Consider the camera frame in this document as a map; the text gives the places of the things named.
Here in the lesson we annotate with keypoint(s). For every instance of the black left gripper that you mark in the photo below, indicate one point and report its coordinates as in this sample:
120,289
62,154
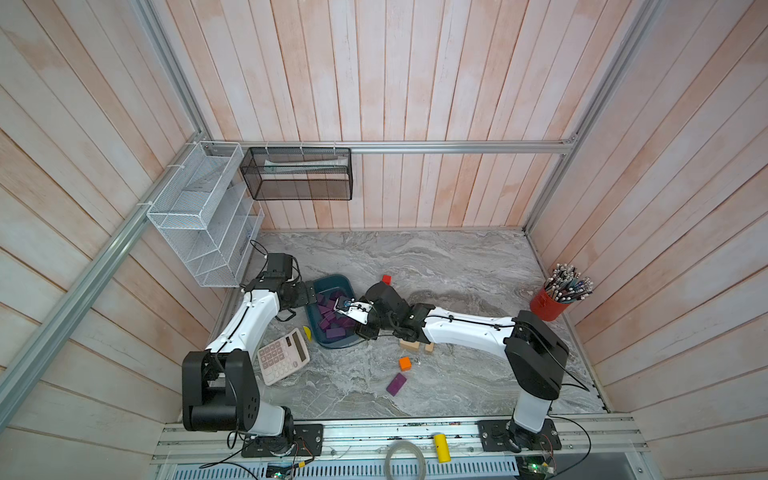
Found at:
302,294

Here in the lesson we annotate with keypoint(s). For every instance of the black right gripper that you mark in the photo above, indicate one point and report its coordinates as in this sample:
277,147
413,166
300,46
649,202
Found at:
365,332

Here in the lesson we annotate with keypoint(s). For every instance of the teal plastic storage bin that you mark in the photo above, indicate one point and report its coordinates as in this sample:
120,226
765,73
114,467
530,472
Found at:
323,288

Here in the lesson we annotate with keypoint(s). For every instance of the purple cube brick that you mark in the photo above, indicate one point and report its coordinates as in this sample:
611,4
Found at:
335,333

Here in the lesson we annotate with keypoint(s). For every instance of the large purple rectangular brick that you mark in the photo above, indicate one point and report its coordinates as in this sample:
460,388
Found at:
396,384

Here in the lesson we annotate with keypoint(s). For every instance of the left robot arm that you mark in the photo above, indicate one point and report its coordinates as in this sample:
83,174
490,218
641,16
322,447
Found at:
219,387

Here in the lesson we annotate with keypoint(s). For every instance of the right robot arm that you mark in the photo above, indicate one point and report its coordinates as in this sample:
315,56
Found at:
536,355

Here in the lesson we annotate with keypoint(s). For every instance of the orange cube brick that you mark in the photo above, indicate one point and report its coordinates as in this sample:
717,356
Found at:
405,364

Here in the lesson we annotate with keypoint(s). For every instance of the white desk calculator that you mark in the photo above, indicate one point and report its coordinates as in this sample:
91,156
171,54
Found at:
283,357

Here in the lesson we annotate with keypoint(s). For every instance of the yellow cylinder roll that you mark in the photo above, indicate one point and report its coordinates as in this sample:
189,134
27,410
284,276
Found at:
441,448

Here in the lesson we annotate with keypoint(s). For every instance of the red pen holder cup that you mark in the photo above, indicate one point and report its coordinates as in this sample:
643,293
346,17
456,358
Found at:
565,285

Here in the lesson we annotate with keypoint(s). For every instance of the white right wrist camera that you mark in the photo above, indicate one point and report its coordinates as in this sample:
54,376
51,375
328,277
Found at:
356,310

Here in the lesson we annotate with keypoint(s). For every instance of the white wire mesh shelf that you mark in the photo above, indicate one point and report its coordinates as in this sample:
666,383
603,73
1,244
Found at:
207,216

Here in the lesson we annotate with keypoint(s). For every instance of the black wire mesh basket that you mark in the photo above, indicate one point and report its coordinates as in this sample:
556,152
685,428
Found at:
298,173

